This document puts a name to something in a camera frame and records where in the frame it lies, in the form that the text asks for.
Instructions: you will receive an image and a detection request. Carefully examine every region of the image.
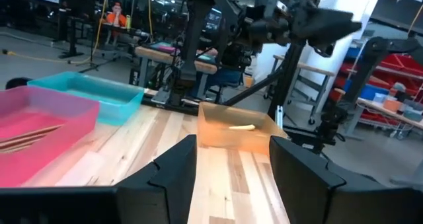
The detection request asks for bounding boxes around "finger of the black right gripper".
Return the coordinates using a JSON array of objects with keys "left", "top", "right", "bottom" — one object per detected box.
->
[
  {"left": 292, "top": 11, "right": 363, "bottom": 48},
  {"left": 313, "top": 42, "right": 334, "bottom": 58}
]

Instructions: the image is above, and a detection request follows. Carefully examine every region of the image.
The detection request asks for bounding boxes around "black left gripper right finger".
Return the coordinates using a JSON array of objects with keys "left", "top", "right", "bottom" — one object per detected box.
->
[{"left": 268, "top": 136, "right": 423, "bottom": 224}]

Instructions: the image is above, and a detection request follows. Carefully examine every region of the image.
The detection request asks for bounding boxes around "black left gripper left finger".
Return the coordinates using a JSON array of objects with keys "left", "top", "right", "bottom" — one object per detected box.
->
[{"left": 0, "top": 134, "right": 198, "bottom": 224}]

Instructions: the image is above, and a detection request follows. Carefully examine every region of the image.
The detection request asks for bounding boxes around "wooden chopstick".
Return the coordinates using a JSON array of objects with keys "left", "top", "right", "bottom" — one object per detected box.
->
[
  {"left": 0, "top": 124, "right": 64, "bottom": 142},
  {"left": 0, "top": 139, "right": 37, "bottom": 153}
]

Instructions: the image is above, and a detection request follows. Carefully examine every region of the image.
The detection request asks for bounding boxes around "wooden side table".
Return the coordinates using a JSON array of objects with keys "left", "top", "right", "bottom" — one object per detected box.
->
[{"left": 273, "top": 54, "right": 335, "bottom": 126}]

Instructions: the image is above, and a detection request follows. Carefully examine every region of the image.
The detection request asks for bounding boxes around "white pillar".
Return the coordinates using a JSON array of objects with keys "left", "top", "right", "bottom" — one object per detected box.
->
[{"left": 254, "top": 0, "right": 384, "bottom": 96}]

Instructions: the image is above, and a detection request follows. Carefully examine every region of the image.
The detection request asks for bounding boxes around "black controller box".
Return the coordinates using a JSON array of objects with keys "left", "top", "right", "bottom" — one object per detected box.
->
[{"left": 283, "top": 124, "right": 334, "bottom": 152}]

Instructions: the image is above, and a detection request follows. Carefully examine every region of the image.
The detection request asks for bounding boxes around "person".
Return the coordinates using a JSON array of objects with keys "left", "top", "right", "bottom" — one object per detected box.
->
[
  {"left": 104, "top": 1, "right": 129, "bottom": 38},
  {"left": 190, "top": 47, "right": 247, "bottom": 102}
]

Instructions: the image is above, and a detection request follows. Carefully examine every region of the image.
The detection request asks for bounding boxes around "orange plastic bin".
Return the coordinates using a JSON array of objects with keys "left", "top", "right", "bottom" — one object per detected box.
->
[{"left": 197, "top": 101, "right": 288, "bottom": 156}]

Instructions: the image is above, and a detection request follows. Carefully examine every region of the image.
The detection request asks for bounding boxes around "shelf with red bins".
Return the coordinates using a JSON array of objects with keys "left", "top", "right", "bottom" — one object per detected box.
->
[{"left": 333, "top": 45, "right": 423, "bottom": 132}]

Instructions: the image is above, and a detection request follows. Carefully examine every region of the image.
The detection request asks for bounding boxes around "teal plastic bin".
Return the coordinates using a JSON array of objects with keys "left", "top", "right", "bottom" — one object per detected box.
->
[{"left": 27, "top": 71, "right": 146, "bottom": 126}]

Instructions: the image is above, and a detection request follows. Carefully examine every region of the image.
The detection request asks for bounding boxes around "pink plastic bin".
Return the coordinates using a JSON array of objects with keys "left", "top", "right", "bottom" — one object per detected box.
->
[{"left": 0, "top": 85, "right": 100, "bottom": 188}]

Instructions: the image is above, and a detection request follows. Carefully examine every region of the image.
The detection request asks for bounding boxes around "wooden workbench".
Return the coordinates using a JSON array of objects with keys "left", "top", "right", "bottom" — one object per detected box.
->
[{"left": 134, "top": 45, "right": 219, "bottom": 96}]

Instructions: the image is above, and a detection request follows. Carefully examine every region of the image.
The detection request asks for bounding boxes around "black aluminium table frame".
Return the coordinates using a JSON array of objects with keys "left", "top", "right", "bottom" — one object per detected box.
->
[{"left": 141, "top": 42, "right": 346, "bottom": 154}]

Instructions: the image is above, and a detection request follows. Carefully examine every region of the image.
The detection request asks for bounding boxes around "silver metal bracket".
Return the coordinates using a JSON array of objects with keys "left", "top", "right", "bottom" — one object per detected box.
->
[{"left": 276, "top": 104, "right": 286, "bottom": 130}]

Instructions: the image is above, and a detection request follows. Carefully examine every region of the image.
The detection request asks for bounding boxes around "yellow cable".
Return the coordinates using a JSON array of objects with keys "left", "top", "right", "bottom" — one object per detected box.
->
[{"left": 0, "top": 0, "right": 110, "bottom": 66}]

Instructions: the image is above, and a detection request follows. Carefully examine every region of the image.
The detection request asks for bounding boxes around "black desk pedestal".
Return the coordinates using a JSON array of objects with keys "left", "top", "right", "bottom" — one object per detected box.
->
[{"left": 58, "top": 5, "right": 85, "bottom": 59}]

